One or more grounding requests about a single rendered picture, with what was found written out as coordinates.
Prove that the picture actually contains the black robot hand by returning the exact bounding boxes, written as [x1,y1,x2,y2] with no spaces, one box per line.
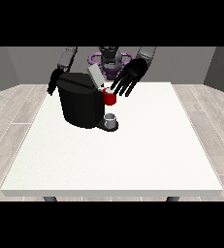
[47,67,65,97]
[110,58,148,98]

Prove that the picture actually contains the black coffee machine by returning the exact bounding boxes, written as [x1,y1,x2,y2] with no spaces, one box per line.
[56,72,119,133]

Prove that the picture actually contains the pale grey machine lid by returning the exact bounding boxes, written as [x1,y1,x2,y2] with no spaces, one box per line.
[86,63,107,88]

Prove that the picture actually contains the grey robot trunk purple rings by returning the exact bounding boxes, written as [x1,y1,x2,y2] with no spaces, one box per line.
[87,46,136,80]

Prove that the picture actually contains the small grey cup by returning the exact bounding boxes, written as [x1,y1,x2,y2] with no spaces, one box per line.
[104,112,118,129]

